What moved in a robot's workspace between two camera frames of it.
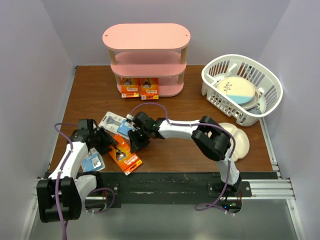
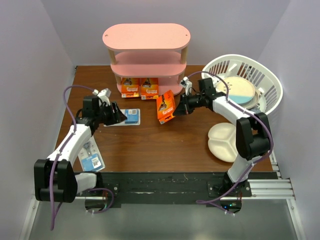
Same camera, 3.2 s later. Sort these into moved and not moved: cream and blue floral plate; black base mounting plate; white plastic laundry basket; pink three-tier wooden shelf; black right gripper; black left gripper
Moved: black left gripper; black right gripper
Not moved: cream and blue floral plate; black base mounting plate; white plastic laundry basket; pink three-tier wooden shelf
